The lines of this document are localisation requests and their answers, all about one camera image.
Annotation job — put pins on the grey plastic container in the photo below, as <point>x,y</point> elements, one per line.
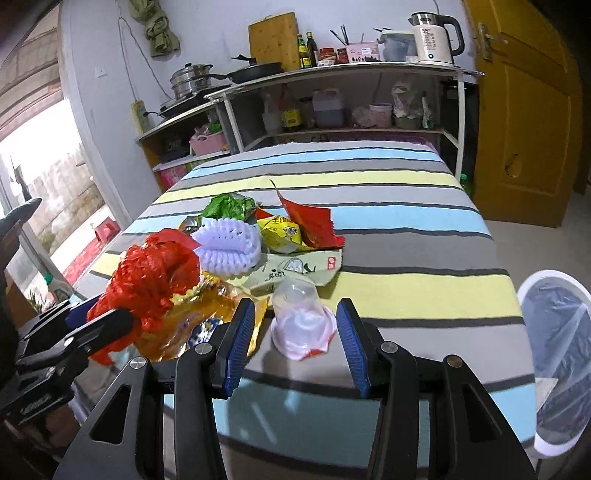
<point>397,46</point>

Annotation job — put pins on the green crumpled wrapper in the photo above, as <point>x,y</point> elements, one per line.
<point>226,206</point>

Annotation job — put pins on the steel steamer pot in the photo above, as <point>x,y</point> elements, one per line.
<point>191,81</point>

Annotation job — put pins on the red plastic bag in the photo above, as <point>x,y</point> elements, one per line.
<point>147,277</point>

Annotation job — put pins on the clear plastic cup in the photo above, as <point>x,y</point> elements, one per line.
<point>300,323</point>

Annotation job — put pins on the jug of dark liquid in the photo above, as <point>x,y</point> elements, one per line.
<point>328,110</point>

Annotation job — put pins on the pink plastic basket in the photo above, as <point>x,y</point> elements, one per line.
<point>207,144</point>

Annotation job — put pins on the dark sauce bottle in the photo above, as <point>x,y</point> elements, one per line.
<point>312,50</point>

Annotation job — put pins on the yellowed power strip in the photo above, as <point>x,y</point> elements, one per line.
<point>140,117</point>

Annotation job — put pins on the yellow label oil bottle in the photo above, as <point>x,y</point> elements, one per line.
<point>292,117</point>

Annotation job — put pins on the chopsticks in box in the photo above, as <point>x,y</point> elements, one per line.
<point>341,37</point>

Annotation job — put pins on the yellow wooden door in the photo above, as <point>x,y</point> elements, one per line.
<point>521,115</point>

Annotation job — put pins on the black induction cooker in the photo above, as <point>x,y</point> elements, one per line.
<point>184,105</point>

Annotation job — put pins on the white trash bin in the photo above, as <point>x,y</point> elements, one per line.
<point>549,445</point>

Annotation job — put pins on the red plastic stool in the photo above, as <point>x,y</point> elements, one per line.
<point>105,230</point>

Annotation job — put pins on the bamboo cutting board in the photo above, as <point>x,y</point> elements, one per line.
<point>272,44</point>

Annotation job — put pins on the clear bin liner bag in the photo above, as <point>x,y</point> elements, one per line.
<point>563,350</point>

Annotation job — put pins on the white shelf rack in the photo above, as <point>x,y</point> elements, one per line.
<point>323,74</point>

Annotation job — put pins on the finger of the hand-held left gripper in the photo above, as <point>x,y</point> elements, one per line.
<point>83,310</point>
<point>108,325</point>

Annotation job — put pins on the red sauce jar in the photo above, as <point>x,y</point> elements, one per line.
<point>342,55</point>
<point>327,55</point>

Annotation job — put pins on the purple corrugated mat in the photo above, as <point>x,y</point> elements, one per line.
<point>418,141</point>

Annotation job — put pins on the white electric kettle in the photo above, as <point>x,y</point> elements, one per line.
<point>434,41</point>

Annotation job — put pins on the striped blanket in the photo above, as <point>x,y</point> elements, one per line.
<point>392,230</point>

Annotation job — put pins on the pink plastic tub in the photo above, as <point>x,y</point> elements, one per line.
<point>380,115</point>

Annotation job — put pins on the wooden cabinet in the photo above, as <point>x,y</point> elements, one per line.
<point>152,152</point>

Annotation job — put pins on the green label sauce bottle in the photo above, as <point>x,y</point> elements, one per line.
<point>303,53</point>

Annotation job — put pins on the hanging green cloth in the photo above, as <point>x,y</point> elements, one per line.
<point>157,27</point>

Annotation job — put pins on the yellow crumpled wrapper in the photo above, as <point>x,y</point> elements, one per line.
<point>281,230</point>

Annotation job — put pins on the red foil wrapper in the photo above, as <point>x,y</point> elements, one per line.
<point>316,221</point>

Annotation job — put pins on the golden plastic wrapper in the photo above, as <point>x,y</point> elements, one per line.
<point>203,307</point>

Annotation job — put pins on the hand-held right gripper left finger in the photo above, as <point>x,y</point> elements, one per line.
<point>239,344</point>

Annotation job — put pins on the pale green paper packet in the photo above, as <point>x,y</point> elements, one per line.
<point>295,270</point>

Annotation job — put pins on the black frying pan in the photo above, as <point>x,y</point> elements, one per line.
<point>258,70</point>

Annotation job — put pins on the pink utensil box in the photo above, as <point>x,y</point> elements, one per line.
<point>362,53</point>

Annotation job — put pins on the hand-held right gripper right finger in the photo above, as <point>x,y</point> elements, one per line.
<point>352,346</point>

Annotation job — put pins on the white foam fruit net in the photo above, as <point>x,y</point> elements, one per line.
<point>226,244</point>

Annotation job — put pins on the crumpled plastic bags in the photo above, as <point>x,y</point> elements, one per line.
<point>408,104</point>

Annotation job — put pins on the green drink bottle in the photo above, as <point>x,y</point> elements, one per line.
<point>465,183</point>

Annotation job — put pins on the silver foil wrapper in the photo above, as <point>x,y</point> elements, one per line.
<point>189,224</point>

